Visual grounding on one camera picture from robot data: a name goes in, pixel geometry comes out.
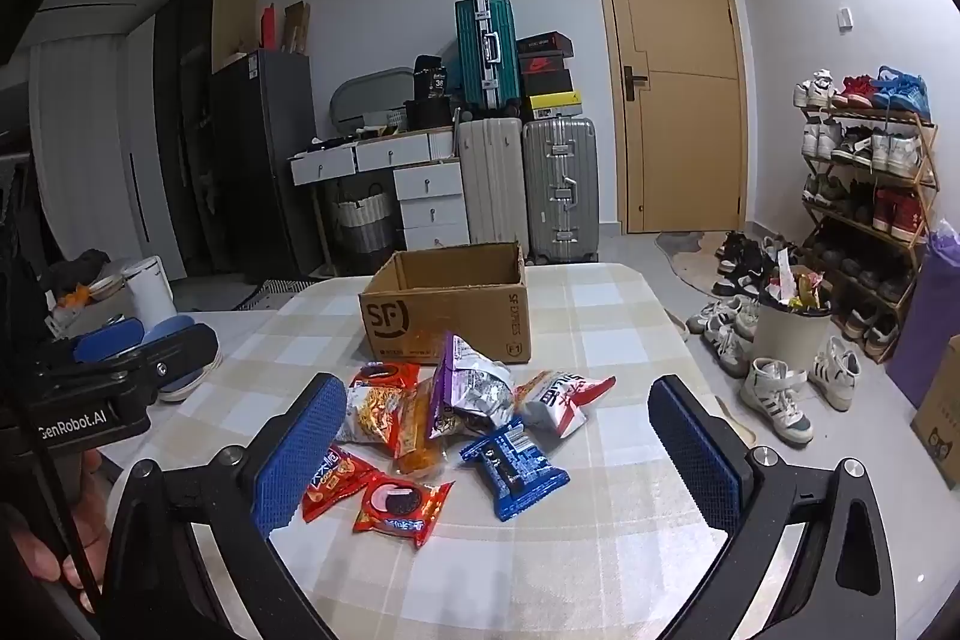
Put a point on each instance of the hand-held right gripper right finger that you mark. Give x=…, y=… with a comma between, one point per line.
x=697, y=452

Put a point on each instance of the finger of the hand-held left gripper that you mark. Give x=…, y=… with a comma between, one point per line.
x=109, y=341
x=187, y=359

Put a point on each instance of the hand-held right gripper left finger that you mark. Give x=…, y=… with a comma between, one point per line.
x=296, y=460

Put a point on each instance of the red orange snack packet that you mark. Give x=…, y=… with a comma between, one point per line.
x=334, y=479

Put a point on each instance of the yellow noodle snack packet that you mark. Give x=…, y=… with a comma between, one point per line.
x=371, y=415

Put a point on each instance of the red cookie packet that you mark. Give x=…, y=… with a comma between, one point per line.
x=401, y=503
x=382, y=374

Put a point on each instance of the white red snack bag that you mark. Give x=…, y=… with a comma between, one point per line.
x=559, y=401

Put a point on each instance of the blue cookie packet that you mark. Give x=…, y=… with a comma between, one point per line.
x=514, y=467

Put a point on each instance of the purple snack bag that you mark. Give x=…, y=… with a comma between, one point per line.
x=472, y=392

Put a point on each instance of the brown cardboard box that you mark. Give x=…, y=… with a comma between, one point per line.
x=442, y=317

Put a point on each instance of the person's left hand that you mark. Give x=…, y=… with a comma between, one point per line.
x=90, y=505

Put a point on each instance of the blue bowl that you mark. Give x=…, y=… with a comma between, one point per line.
x=169, y=329

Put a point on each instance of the beige slipper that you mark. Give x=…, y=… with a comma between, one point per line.
x=739, y=430

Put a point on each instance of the white kettle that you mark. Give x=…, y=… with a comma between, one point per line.
x=150, y=291

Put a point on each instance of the dark cloth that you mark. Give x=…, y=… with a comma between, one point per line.
x=86, y=269

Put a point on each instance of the pile of assorted shoes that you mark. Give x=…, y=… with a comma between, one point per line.
x=772, y=385

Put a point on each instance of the white trash bin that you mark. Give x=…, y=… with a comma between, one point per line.
x=787, y=340

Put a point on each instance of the white curtain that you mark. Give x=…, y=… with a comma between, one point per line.
x=75, y=160

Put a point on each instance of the white wardrobe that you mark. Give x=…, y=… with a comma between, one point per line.
x=150, y=160

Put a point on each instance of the grey beige door mat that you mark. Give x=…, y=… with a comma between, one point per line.
x=690, y=265

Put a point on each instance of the black fridge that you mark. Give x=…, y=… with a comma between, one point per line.
x=255, y=160

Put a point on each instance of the grey white laundry basket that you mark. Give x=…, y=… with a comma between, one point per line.
x=364, y=220

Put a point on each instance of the black wardrobe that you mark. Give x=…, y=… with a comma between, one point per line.
x=184, y=123

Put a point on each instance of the cat print cardboard box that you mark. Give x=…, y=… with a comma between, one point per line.
x=941, y=430

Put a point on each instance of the silver suitcase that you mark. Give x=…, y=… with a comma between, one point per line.
x=559, y=190

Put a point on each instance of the white desk with drawers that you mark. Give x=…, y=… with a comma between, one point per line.
x=427, y=183

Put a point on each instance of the grey oval mirror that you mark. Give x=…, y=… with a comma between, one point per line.
x=367, y=96

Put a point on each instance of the beige suitcase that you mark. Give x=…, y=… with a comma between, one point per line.
x=491, y=190

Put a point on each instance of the red paper bag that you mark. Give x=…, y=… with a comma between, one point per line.
x=268, y=29

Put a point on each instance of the tan wooden door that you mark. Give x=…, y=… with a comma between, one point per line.
x=675, y=108

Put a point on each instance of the black storage box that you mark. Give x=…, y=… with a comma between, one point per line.
x=431, y=114

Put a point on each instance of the small brown cardboard piece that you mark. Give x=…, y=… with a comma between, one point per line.
x=296, y=29

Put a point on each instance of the large cardboard sheet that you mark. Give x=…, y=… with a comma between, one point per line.
x=234, y=14

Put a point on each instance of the rows of racked sneakers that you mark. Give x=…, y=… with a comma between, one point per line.
x=892, y=153

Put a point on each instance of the black paper bag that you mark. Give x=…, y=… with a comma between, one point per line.
x=430, y=78

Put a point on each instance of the black yellow shoe box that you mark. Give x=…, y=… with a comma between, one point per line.
x=553, y=106

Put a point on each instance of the plain dark shoe box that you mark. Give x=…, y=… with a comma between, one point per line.
x=546, y=85

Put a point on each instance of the teal suitcase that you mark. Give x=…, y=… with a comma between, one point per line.
x=476, y=48

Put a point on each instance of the white wall switch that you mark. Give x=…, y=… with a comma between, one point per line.
x=846, y=17

